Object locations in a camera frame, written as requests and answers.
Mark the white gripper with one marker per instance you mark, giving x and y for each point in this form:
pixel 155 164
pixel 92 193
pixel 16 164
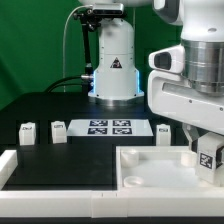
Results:
pixel 171 95

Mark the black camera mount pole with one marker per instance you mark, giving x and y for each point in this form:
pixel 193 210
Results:
pixel 89 23

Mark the white sheet with tags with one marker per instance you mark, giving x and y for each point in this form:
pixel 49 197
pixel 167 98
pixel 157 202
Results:
pixel 109 127

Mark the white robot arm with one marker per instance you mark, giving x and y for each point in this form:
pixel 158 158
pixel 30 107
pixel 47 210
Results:
pixel 202 37

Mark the white U-shaped fence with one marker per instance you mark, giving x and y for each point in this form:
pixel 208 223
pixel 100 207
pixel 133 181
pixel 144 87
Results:
pixel 121 202

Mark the black camera on mount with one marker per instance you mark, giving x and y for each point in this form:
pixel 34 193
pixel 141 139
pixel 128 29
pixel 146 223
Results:
pixel 108 9

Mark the white square tabletop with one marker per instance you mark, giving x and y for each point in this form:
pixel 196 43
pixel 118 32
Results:
pixel 160 167

